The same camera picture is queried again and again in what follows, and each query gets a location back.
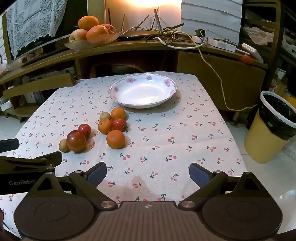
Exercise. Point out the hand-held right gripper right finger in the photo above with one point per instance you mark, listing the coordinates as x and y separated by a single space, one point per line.
198 174

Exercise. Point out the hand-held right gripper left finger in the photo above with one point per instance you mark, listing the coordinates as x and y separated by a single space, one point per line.
97 173

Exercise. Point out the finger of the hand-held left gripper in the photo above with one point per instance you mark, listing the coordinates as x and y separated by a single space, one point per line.
30 162
8 145

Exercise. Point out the small brown round fruit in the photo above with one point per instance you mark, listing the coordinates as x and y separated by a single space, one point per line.
64 146
105 115

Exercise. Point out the large dark red tomato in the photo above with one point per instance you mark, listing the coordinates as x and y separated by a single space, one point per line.
76 141

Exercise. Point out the small mandarin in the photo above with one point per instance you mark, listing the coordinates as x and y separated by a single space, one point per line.
115 139
104 126
118 113

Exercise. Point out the small red tomato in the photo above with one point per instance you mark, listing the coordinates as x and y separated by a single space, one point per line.
84 130
119 124

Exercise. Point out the white floral plate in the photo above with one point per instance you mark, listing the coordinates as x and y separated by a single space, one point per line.
143 92

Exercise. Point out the cherry print tablecloth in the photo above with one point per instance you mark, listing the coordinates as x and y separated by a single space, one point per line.
161 143

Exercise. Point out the white-rimmed waste bin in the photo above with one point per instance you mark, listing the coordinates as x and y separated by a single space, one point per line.
261 143

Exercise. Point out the black bin liner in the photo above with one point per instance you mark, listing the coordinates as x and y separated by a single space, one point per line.
277 120

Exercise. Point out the wooden cabinet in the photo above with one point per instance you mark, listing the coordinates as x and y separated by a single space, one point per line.
196 69

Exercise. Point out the glass fruit dish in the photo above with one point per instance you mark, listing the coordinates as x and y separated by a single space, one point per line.
76 45

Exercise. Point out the small orange object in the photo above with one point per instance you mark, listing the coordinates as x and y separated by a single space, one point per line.
247 59

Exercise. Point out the white lace cloth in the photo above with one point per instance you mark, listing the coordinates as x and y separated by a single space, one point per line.
32 20

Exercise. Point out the pale yellow apple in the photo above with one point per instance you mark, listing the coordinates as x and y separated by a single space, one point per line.
77 35

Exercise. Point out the white power strip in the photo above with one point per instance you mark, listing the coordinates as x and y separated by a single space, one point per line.
222 44
252 51

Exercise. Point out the large orange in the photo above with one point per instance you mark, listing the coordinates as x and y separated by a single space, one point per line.
88 22
97 33

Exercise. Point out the black router with antennas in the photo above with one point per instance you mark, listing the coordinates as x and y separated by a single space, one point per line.
138 34

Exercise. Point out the red apple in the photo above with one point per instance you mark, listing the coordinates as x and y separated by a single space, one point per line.
111 28

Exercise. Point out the black television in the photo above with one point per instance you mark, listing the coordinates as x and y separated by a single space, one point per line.
77 14

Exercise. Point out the crumpled plastic bag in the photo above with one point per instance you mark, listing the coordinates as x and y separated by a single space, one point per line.
261 36

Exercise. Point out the white ribbed appliance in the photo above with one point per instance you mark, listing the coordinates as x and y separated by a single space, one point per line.
210 18

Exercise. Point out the metal storage rack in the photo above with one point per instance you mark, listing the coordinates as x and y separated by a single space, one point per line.
275 34

